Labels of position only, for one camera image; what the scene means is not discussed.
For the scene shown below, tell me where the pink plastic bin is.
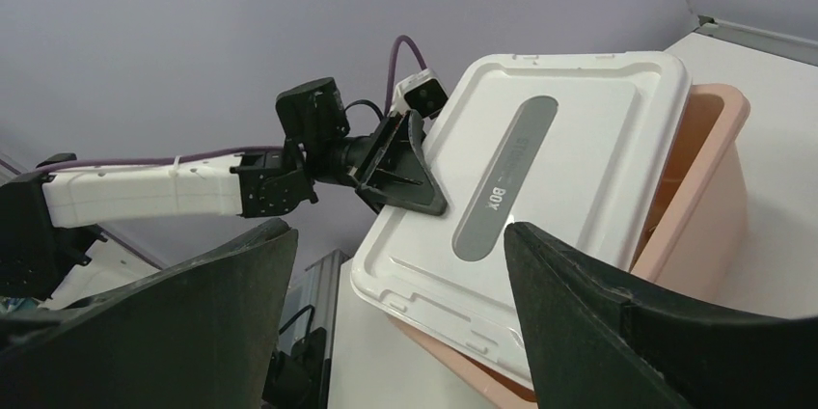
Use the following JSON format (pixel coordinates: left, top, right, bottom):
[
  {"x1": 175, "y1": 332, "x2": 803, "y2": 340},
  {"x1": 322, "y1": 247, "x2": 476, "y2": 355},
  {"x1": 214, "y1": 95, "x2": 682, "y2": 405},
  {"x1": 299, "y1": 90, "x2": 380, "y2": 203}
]
[{"x1": 400, "y1": 84, "x2": 750, "y2": 408}]

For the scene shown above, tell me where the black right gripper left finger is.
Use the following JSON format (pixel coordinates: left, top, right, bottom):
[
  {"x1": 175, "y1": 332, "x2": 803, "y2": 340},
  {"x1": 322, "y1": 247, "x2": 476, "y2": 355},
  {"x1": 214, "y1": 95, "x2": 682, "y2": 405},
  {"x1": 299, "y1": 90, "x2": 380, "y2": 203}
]
[{"x1": 1, "y1": 219, "x2": 298, "y2": 408}]

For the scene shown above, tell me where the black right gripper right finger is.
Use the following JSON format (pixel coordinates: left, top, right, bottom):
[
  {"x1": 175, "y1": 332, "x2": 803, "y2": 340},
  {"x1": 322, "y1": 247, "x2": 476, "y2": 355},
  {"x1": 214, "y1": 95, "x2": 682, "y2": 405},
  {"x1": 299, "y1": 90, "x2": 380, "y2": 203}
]
[{"x1": 504, "y1": 222, "x2": 817, "y2": 408}]

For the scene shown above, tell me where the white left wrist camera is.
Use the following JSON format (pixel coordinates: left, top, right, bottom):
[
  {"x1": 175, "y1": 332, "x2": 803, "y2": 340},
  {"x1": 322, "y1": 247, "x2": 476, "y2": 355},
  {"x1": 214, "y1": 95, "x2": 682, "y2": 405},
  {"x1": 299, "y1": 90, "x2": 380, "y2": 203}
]
[{"x1": 387, "y1": 68, "x2": 449, "y2": 119}]

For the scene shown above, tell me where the white plastic tray lid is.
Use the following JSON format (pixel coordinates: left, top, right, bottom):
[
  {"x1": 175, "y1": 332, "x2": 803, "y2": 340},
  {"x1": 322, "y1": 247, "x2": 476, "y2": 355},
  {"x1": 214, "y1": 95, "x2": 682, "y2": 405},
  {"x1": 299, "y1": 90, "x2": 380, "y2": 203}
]
[{"x1": 350, "y1": 51, "x2": 692, "y2": 386}]

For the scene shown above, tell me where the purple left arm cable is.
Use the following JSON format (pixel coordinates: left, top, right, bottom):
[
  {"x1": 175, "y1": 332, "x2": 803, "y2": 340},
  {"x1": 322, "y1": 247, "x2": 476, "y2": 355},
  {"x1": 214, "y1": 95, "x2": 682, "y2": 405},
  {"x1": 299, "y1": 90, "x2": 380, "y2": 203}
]
[{"x1": 38, "y1": 35, "x2": 428, "y2": 174}]

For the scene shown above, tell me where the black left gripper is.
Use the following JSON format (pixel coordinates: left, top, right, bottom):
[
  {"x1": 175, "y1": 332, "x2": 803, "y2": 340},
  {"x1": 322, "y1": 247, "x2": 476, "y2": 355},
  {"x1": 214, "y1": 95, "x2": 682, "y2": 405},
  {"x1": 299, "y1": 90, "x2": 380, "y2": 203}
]
[{"x1": 275, "y1": 77, "x2": 448, "y2": 216}]

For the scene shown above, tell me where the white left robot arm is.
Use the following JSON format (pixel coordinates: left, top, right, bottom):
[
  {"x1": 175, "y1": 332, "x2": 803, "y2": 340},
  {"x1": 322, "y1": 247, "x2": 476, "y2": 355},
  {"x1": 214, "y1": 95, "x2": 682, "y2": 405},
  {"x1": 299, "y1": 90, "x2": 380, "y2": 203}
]
[{"x1": 1, "y1": 70, "x2": 448, "y2": 300}]

